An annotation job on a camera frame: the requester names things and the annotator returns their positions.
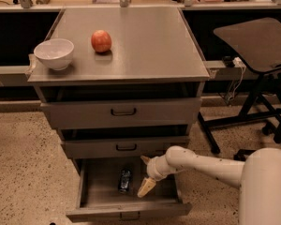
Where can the white bowl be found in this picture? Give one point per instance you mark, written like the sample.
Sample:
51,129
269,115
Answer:
56,53

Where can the grey drawer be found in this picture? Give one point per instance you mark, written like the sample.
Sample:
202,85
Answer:
115,148
99,198
122,113

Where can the black office chair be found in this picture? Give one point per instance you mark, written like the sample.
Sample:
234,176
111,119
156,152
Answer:
244,116

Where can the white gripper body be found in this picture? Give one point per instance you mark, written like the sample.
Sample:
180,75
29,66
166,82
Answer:
154,170

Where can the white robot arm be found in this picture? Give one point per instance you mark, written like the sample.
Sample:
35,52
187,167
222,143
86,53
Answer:
258,179

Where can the dark side table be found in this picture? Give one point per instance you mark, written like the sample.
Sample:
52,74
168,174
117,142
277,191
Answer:
258,44

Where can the middle grey drawer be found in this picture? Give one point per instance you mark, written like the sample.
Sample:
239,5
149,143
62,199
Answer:
115,148

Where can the bottom grey drawer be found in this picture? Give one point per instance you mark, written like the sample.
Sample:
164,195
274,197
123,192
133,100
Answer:
99,198

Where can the red apple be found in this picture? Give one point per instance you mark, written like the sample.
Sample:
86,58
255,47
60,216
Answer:
101,41

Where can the top grey drawer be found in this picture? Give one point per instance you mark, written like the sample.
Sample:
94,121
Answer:
122,113

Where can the blue pepsi can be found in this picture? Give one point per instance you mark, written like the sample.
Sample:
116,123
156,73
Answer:
124,181

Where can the grey drawer cabinet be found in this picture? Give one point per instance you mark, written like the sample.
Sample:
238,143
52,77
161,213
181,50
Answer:
152,56

